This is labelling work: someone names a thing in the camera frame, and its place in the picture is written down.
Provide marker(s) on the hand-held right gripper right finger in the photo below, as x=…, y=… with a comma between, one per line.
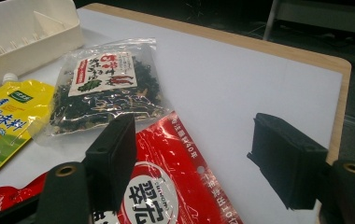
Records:
x=287, y=161

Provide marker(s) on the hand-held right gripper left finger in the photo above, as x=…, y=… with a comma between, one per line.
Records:
x=111, y=161

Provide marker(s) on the red seasoning packet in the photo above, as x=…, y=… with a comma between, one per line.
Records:
x=172, y=174

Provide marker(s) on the clear dried seaweed packet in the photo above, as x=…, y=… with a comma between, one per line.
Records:
x=104, y=93

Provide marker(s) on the yellow spout pouch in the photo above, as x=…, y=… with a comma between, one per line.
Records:
x=7, y=121

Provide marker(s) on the white plastic container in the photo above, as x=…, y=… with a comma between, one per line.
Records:
x=17, y=28

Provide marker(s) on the white paper sheet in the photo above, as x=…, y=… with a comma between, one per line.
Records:
x=228, y=87

